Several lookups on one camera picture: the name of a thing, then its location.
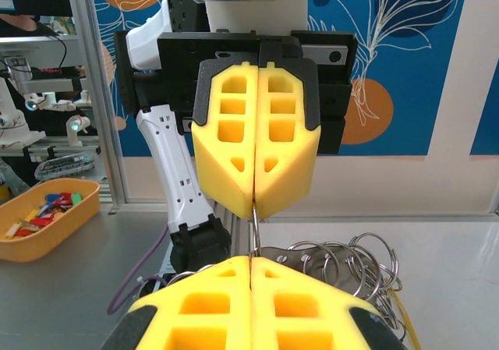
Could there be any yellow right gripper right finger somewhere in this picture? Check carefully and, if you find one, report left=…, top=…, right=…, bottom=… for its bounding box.
left=251, top=256, right=409, bottom=350

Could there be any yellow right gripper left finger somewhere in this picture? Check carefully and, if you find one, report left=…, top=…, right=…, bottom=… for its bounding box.
left=101, top=255, right=253, bottom=350

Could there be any metal key plate with rings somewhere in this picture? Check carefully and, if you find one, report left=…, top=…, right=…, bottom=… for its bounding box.
left=167, top=201, right=405, bottom=343

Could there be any orange plastic tray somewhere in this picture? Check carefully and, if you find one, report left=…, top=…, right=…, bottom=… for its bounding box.
left=0, top=177, right=101, bottom=263

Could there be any clear plastic box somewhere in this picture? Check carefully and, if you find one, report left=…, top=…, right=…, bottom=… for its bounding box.
left=34, top=153, right=98, bottom=182

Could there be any blue key tag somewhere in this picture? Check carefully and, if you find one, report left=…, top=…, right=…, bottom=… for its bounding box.
left=44, top=192, right=73, bottom=210

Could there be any red key tag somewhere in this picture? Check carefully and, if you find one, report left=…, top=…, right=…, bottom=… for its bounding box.
left=29, top=214, right=58, bottom=228

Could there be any yellow key tag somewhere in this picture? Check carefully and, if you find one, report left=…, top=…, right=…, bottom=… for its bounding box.
left=4, top=219, right=24, bottom=238

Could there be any thin yellow cord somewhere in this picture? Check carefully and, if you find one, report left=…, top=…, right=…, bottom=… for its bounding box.
left=389, top=287, right=423, bottom=350

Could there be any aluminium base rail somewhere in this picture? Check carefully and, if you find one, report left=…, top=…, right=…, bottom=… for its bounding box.
left=210, top=203, right=260, bottom=261

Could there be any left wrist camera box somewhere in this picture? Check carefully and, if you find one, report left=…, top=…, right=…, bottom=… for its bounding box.
left=186, top=0, right=310, bottom=35

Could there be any aluminium frame post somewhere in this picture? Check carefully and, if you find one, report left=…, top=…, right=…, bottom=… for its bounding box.
left=64, top=0, right=128, bottom=213

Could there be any aluminium side rail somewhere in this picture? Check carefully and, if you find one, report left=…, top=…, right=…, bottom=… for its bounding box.
left=259, top=208, right=499, bottom=223

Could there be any blue floral wall panel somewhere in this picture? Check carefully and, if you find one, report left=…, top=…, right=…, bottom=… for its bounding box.
left=469, top=72, right=499, bottom=156
left=91, top=0, right=471, bottom=158

